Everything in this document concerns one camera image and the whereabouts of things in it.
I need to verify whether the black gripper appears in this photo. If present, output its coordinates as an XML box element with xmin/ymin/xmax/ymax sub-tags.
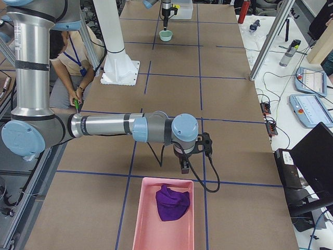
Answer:
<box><xmin>173</xmin><ymin>145</ymin><xmax>194</xmax><ymax>174</ymax></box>
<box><xmin>161</xmin><ymin>7</ymin><xmax>171</xmax><ymax>31</ymax></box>

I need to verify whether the pale green bowl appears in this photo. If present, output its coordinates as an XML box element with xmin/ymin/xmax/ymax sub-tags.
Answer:
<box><xmin>159</xmin><ymin>30</ymin><xmax>173</xmax><ymax>42</ymax></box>

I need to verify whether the purple cloth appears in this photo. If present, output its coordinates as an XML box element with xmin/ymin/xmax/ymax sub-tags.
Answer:
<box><xmin>156</xmin><ymin>185</ymin><xmax>190</xmax><ymax>221</ymax></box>

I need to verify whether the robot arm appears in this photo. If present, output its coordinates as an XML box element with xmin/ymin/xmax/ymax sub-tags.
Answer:
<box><xmin>143</xmin><ymin>0</ymin><xmax>177</xmax><ymax>31</ymax></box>
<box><xmin>1</xmin><ymin>1</ymin><xmax>199</xmax><ymax>173</ymax></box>

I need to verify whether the clear plastic storage box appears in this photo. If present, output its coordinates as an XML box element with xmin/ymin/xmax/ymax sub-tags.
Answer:
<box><xmin>171</xmin><ymin>0</ymin><xmax>193</xmax><ymax>20</ymax></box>

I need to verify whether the black computer box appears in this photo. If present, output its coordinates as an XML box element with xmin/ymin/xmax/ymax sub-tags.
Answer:
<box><xmin>274</xmin><ymin>148</ymin><xmax>305</xmax><ymax>190</ymax></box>

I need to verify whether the pink plastic tray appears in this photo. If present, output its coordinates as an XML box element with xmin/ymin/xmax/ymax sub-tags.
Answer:
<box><xmin>133</xmin><ymin>177</ymin><xmax>195</xmax><ymax>249</ymax></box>

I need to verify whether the red bottle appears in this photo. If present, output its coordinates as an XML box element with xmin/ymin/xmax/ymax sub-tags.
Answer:
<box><xmin>238</xmin><ymin>0</ymin><xmax>251</xmax><ymax>24</ymax></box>

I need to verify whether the black power strip right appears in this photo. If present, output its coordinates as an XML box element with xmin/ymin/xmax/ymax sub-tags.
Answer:
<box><xmin>265</xmin><ymin>120</ymin><xmax>278</xmax><ymax>137</ymax></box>

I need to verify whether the black power strip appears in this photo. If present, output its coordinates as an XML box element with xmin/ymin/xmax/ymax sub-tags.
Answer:
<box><xmin>265</xmin><ymin>120</ymin><xmax>278</xmax><ymax>137</ymax></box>
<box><xmin>260</xmin><ymin>102</ymin><xmax>271</xmax><ymax>116</ymax></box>

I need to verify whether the black power strip left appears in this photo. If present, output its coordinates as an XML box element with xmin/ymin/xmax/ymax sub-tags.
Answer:
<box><xmin>260</xmin><ymin>102</ymin><xmax>271</xmax><ymax>116</ymax></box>

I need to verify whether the seated person beige shirt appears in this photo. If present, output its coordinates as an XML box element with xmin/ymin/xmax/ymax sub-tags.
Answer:
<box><xmin>49</xmin><ymin>30</ymin><xmax>95</xmax><ymax>110</ymax></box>

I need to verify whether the green screwdriver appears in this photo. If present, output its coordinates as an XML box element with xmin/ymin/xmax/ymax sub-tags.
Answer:
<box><xmin>73</xmin><ymin>98</ymin><xmax>80</xmax><ymax>114</ymax></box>

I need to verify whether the clear water bottle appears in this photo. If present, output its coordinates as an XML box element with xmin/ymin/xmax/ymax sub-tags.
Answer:
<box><xmin>279</xmin><ymin>39</ymin><xmax>301</xmax><ymax>67</ymax></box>

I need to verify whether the black monitor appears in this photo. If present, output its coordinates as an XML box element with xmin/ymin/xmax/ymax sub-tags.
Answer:
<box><xmin>290</xmin><ymin>122</ymin><xmax>332</xmax><ymax>195</ymax></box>

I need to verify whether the teach pendant near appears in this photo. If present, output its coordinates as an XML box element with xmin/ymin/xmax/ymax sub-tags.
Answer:
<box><xmin>289</xmin><ymin>94</ymin><xmax>332</xmax><ymax>128</ymax></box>

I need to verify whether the teach pendant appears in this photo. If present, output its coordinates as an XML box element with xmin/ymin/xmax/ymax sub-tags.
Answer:
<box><xmin>289</xmin><ymin>94</ymin><xmax>332</xmax><ymax>128</ymax></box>
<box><xmin>294</xmin><ymin>67</ymin><xmax>327</xmax><ymax>97</ymax></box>

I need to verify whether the teach pendant far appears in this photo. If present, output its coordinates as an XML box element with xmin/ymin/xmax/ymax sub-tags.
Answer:
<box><xmin>294</xmin><ymin>67</ymin><xmax>327</xmax><ymax>97</ymax></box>

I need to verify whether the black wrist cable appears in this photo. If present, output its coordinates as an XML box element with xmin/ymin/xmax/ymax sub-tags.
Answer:
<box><xmin>148</xmin><ymin>142</ymin><xmax>221</xmax><ymax>193</ymax></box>

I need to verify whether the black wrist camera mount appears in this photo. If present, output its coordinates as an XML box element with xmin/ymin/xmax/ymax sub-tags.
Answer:
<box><xmin>193</xmin><ymin>132</ymin><xmax>213</xmax><ymax>157</ymax></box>

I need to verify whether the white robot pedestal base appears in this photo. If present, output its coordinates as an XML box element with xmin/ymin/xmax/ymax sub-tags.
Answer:
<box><xmin>93</xmin><ymin>0</ymin><xmax>140</xmax><ymax>86</ymax></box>

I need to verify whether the aluminium frame post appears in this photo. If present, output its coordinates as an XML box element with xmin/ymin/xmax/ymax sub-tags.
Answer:
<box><xmin>249</xmin><ymin>0</ymin><xmax>295</xmax><ymax>81</ymax></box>

